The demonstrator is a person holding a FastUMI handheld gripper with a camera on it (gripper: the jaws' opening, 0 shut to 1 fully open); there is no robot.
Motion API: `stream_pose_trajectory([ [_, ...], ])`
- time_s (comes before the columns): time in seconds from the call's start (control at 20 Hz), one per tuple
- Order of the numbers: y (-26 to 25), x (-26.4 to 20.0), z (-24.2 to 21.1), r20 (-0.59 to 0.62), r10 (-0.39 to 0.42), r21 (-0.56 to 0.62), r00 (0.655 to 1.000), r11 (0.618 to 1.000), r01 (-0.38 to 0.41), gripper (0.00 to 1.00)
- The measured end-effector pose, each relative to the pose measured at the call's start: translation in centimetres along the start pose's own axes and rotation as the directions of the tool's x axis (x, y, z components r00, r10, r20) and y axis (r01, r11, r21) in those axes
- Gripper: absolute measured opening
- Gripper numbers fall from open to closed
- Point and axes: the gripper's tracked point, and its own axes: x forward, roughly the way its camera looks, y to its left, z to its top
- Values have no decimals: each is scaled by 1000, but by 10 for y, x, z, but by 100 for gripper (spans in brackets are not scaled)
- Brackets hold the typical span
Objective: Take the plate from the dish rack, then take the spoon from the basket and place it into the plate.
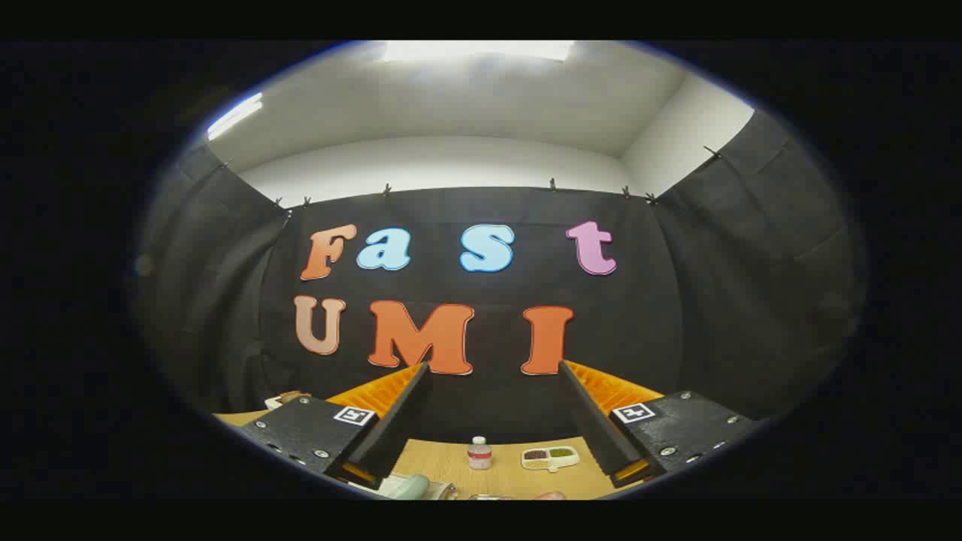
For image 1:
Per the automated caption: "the ceiling light tube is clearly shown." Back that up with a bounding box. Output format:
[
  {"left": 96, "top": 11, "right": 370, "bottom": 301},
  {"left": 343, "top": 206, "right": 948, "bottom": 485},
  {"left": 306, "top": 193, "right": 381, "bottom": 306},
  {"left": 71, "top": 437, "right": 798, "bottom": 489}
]
[{"left": 207, "top": 92, "right": 264, "bottom": 141}]

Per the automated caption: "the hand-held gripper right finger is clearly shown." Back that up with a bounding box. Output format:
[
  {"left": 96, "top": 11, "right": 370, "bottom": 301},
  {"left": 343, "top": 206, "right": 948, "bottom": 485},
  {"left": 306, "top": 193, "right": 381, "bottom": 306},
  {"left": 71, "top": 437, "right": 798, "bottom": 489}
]
[{"left": 558, "top": 360, "right": 756, "bottom": 489}]

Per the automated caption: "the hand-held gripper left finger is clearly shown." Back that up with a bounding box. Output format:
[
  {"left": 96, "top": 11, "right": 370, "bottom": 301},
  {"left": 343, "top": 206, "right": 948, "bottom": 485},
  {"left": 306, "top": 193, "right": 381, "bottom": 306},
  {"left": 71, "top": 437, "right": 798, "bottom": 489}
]
[{"left": 239, "top": 363, "right": 433, "bottom": 491}]

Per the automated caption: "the ceiling light panel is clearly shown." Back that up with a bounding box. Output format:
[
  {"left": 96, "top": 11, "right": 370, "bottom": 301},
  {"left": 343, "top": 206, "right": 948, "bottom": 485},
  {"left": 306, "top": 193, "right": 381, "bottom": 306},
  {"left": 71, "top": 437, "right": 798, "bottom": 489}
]
[{"left": 380, "top": 41, "right": 576, "bottom": 63}]

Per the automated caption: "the white divided tray with beans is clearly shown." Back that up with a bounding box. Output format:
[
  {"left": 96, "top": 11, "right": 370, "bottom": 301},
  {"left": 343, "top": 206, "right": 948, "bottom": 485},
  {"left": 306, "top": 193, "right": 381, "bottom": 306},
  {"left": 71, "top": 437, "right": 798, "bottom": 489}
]
[{"left": 521, "top": 446, "right": 580, "bottom": 473}]

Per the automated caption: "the row of black cloth clips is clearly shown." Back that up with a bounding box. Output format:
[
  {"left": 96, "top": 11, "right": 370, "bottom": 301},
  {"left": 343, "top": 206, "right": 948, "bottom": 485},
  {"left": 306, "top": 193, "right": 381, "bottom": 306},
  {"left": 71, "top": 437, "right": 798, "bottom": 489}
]
[{"left": 218, "top": 147, "right": 722, "bottom": 219}]

